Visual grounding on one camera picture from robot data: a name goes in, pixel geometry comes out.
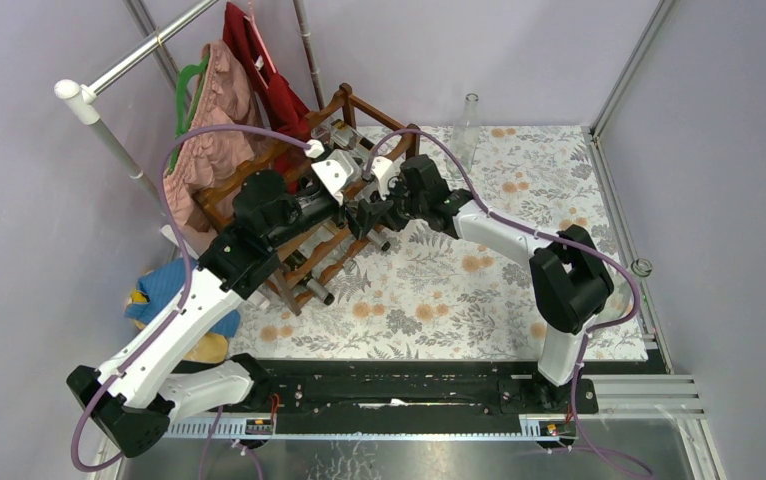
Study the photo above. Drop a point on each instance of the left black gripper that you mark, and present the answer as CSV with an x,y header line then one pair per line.
x,y
363,215

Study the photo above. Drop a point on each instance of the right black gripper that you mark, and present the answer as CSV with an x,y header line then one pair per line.
x,y
394,186

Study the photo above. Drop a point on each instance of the green wine bottle silver neck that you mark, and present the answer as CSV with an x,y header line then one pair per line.
x,y
376,238

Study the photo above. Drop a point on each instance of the clear tall bottle back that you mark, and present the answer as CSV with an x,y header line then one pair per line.
x,y
466,133

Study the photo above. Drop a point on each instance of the green wine bottle brown label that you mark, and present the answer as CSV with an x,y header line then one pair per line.
x,y
309,284

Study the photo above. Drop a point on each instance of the clear bottle black cap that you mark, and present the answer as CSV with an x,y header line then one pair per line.
x,y
338,134

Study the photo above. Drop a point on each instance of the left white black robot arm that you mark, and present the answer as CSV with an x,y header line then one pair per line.
x,y
137,394

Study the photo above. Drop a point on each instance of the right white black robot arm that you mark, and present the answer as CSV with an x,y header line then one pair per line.
x,y
571,284

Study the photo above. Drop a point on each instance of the brown wooden wine rack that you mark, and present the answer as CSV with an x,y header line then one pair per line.
x,y
279,227

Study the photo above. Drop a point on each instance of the clear bottle dark label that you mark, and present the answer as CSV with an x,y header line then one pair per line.
x,y
641,268

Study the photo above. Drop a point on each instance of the floral tablecloth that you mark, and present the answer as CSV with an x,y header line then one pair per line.
x,y
434,298

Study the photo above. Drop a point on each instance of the red hanging garment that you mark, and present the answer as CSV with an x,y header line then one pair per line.
x,y
285,111

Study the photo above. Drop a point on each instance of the yellow cloth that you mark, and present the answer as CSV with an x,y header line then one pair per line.
x,y
211,348

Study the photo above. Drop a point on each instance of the green clothes hanger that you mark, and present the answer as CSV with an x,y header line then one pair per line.
x,y
188,90

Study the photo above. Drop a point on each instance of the blue cloth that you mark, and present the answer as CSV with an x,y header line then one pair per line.
x,y
161,285

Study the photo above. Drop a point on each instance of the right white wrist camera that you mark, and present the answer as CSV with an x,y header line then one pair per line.
x,y
383,171

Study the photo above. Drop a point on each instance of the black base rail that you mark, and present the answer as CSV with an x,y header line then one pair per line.
x,y
309,387

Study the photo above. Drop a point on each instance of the white slotted cable duct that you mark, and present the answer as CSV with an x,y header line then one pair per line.
x,y
404,424

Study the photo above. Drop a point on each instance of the silver clothes rail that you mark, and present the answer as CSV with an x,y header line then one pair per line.
x,y
81,98

